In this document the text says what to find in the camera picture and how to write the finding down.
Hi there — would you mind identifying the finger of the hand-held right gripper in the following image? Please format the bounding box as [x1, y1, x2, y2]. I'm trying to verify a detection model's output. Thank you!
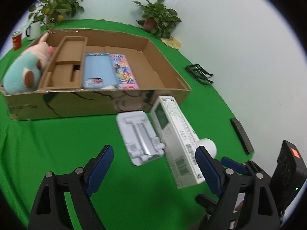
[221, 157, 271, 178]
[196, 195, 219, 215]

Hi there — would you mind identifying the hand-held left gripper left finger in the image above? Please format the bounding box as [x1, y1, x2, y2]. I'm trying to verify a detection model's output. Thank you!
[28, 145, 114, 230]

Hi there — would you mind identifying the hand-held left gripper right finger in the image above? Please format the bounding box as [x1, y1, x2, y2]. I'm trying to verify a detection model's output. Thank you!
[195, 146, 281, 230]

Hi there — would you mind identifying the long white box green label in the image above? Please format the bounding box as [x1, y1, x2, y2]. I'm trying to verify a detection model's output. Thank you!
[150, 96, 207, 189]

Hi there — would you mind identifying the large cardboard box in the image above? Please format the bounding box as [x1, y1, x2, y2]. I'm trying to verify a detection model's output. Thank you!
[0, 28, 192, 121]

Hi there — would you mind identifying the colourful printed box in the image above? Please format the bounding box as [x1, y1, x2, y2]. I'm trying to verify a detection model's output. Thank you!
[109, 53, 140, 90]

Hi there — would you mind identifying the light blue case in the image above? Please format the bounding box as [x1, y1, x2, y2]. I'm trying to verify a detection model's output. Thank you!
[82, 52, 118, 90]

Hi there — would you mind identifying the long brown cardboard insert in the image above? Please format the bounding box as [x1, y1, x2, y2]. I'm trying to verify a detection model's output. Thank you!
[37, 36, 89, 91]

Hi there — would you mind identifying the white cylinder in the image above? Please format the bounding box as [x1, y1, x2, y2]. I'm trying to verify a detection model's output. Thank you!
[197, 138, 217, 159]

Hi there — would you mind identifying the black remote control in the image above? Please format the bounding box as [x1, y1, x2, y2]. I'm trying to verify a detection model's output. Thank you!
[230, 118, 255, 155]

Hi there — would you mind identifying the green tablecloth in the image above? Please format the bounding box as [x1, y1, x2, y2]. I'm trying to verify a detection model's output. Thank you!
[0, 19, 255, 230]

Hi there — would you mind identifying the white moulded plastic tray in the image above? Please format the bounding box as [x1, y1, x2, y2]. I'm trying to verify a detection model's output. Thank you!
[116, 111, 166, 166]

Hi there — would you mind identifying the silver folding stand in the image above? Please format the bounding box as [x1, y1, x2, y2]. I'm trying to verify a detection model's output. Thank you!
[133, 122, 159, 158]

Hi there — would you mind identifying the teal and pink plush toy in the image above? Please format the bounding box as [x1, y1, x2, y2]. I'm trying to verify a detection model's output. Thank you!
[2, 32, 54, 95]

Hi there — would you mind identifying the yellow patterned mat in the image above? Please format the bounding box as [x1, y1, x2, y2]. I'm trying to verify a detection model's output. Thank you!
[160, 36, 182, 49]

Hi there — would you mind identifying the red paper cup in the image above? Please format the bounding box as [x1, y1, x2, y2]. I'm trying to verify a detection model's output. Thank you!
[12, 32, 22, 51]

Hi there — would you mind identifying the white enamel mug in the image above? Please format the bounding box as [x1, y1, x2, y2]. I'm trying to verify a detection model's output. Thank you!
[25, 20, 42, 41]

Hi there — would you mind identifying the potted green plant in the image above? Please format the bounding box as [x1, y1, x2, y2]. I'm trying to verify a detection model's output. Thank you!
[133, 0, 182, 39]
[29, 0, 84, 30]

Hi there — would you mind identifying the black folding frame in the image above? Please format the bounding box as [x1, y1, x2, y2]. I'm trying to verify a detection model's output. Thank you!
[185, 63, 214, 86]

